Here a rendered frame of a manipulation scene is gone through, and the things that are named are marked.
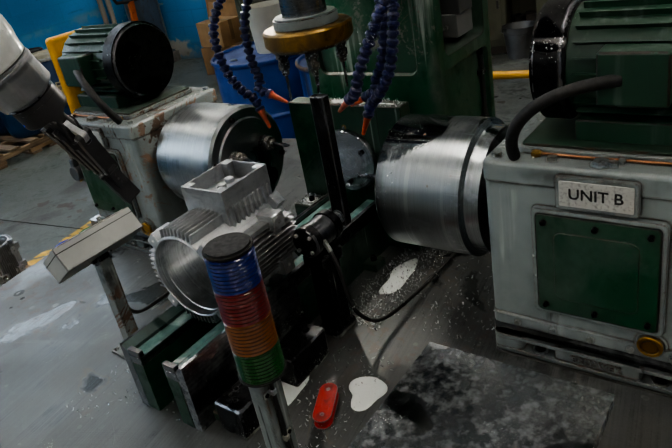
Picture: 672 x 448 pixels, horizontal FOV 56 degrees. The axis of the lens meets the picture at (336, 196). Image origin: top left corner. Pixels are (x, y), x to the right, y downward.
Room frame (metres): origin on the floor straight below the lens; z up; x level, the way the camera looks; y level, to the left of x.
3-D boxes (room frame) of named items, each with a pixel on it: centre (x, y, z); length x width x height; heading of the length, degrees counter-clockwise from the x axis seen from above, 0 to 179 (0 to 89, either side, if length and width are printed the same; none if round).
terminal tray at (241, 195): (1.05, 0.19, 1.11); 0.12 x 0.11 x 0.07; 141
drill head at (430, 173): (1.04, -0.24, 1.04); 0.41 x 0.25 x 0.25; 50
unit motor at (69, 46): (1.64, 0.53, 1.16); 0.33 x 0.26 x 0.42; 50
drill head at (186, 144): (1.48, 0.29, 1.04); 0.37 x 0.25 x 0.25; 50
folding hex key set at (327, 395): (0.80, 0.08, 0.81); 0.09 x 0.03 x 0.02; 165
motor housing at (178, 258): (1.02, 0.21, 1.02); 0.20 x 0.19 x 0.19; 141
